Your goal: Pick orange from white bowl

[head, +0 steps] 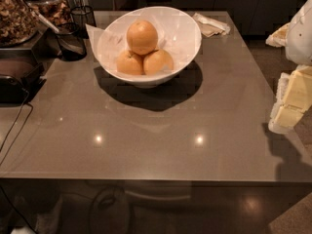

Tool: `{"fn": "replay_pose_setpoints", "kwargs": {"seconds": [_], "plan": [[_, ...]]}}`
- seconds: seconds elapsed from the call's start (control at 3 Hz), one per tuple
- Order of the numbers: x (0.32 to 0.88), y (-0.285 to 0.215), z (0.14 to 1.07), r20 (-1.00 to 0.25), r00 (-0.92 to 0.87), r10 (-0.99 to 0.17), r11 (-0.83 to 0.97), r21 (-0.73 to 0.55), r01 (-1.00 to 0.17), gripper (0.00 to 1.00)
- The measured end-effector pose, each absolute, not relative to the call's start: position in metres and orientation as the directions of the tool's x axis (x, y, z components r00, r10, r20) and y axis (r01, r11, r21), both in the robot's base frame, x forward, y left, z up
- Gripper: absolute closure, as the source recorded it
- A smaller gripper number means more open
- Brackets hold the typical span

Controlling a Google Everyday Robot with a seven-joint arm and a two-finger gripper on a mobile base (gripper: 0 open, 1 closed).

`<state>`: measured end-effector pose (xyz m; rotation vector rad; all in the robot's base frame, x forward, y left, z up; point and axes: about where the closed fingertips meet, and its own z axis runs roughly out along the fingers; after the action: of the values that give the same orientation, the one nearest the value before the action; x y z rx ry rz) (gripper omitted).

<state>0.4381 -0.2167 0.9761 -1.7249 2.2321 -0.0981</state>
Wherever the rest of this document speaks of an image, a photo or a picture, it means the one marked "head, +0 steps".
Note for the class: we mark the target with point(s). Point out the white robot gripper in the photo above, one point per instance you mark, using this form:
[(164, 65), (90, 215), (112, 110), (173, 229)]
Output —
[(301, 36)]

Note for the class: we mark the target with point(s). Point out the orange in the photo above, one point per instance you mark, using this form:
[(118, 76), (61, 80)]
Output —
[(157, 61), (129, 62), (142, 37)]

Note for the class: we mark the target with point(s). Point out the white paper bowl liner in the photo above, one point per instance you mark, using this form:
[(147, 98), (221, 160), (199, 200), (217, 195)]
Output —
[(110, 39)]

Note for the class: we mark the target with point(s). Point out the white bowl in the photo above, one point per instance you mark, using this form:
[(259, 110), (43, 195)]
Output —
[(182, 46)]

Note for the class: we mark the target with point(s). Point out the folded paper napkins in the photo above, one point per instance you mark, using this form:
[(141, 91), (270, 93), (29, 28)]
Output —
[(210, 27)]

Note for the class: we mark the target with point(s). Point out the black appliance on left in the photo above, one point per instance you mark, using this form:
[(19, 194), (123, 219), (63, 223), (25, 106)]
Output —
[(20, 76)]

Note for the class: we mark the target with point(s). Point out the large glass snack jar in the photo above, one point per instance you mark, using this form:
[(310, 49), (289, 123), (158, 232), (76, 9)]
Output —
[(17, 23)]

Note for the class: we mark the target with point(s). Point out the black wire cup behind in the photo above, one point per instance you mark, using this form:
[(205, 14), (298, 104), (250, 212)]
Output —
[(83, 16)]

